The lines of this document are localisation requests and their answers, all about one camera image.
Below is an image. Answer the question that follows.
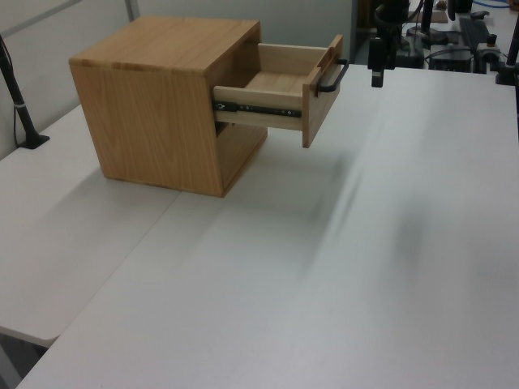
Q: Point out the grey metal clamp device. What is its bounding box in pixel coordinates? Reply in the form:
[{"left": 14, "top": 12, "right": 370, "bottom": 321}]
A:
[{"left": 473, "top": 33, "right": 502, "bottom": 75}]

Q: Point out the black camera pole with base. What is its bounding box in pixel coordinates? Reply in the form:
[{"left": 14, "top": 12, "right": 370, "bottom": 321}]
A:
[{"left": 0, "top": 34, "right": 51, "bottom": 149}]

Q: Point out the black metal drawer slide rail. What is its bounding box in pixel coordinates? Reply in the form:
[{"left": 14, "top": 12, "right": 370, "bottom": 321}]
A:
[{"left": 212, "top": 99, "right": 303, "bottom": 119}]

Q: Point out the black equipment box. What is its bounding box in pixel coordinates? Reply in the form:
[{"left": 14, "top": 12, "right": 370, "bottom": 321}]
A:
[{"left": 428, "top": 47, "right": 476, "bottom": 74}]

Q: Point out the black metal handle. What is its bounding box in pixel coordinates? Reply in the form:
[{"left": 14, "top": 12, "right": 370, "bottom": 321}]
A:
[{"left": 213, "top": 34, "right": 350, "bottom": 149}]

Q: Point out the black stand with round base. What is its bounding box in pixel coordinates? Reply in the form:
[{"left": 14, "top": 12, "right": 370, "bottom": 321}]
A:
[{"left": 405, "top": 0, "right": 448, "bottom": 48}]

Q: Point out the black pole with table clamp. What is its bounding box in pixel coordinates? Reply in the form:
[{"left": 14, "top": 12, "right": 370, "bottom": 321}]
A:
[{"left": 493, "top": 0, "right": 519, "bottom": 87}]

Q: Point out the oak wood cabinet box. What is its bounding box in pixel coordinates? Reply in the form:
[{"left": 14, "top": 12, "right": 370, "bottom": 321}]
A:
[{"left": 69, "top": 15, "right": 269, "bottom": 199}]

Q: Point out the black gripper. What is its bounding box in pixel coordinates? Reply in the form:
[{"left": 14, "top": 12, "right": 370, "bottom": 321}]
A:
[{"left": 368, "top": 0, "right": 411, "bottom": 88}]

